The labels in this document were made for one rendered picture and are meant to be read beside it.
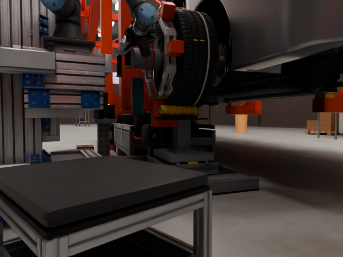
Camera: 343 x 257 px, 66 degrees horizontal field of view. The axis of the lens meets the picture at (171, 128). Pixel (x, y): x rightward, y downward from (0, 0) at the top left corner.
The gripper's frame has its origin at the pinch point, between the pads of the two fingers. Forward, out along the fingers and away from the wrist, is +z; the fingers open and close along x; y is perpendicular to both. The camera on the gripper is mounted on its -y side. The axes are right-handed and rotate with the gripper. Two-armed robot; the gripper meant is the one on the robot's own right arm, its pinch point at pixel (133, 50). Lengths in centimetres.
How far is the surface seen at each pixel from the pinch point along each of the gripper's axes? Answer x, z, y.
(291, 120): -831, 786, -343
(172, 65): -17.5, 2.9, -16.0
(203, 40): -38.8, -5.5, -12.8
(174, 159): 5, 21, -65
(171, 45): -17.8, -7.1, -7.7
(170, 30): -26.1, -0.8, 1.4
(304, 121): -828, 722, -358
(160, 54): -23.8, 20.9, -2.8
